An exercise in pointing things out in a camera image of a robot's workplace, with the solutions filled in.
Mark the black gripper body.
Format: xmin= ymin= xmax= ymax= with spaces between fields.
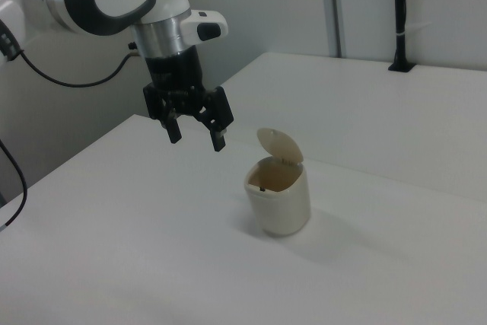
xmin=144 ymin=45 xmax=211 ymax=116

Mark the small white lidded trash can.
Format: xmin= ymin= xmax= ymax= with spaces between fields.
xmin=243 ymin=127 xmax=312 ymax=237

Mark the black pole with clamp base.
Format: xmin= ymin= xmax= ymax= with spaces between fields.
xmin=387 ymin=0 xmax=416 ymax=73

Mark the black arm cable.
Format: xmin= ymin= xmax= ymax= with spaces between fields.
xmin=16 ymin=40 xmax=140 ymax=88

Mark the grey partition post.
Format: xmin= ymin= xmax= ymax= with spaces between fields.
xmin=326 ymin=0 xmax=345 ymax=59

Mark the black hanging cable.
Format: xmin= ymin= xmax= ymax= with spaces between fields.
xmin=0 ymin=137 xmax=29 ymax=230

